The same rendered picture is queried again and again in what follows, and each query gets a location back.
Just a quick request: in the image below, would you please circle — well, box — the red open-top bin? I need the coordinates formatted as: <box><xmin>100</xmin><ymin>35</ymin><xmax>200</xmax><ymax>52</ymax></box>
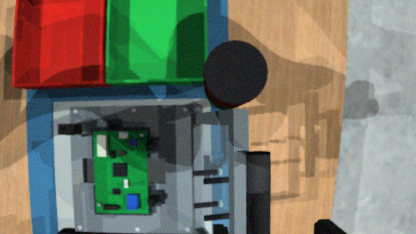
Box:
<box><xmin>12</xmin><ymin>0</ymin><xmax>111</xmax><ymax>90</ymax></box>

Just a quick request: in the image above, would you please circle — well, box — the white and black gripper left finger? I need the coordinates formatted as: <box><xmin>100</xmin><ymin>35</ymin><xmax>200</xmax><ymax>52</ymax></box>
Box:
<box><xmin>213</xmin><ymin>224</ymin><xmax>229</xmax><ymax>234</ymax></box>

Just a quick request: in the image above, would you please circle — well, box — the green bin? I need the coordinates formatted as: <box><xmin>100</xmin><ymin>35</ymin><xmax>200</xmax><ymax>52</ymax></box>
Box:
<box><xmin>106</xmin><ymin>0</ymin><xmax>208</xmax><ymax>87</ymax></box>

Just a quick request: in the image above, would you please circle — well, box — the green circuit board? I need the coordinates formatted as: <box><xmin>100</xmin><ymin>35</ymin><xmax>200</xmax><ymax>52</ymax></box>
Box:
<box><xmin>93</xmin><ymin>130</ymin><xmax>149</xmax><ymax>214</ymax></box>

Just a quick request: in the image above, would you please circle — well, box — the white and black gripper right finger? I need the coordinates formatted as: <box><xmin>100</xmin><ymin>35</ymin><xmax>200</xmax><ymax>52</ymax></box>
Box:
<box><xmin>314</xmin><ymin>219</ymin><xmax>347</xmax><ymax>234</ymax></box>

